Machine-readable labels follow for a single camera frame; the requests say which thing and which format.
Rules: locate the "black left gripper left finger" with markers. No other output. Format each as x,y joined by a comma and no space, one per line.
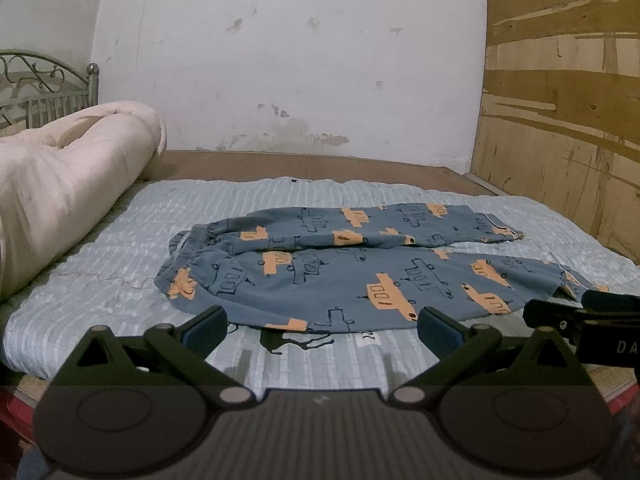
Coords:
183,350

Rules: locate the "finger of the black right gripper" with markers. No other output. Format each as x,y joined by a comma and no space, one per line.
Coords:
545,317
608,302

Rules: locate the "blue pants with orange cars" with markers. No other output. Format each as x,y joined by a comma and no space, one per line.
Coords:
347,270

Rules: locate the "ornate metal headboard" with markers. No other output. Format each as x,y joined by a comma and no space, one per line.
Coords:
37,89

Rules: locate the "brown wooden bed board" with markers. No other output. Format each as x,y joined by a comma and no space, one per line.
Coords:
252,166

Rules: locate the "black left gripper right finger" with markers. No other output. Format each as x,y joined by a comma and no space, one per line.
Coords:
461,351

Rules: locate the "rolled cream duvet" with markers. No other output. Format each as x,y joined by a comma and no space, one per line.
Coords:
60,180

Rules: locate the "light blue quilted bed cover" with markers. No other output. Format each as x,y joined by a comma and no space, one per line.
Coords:
109,279

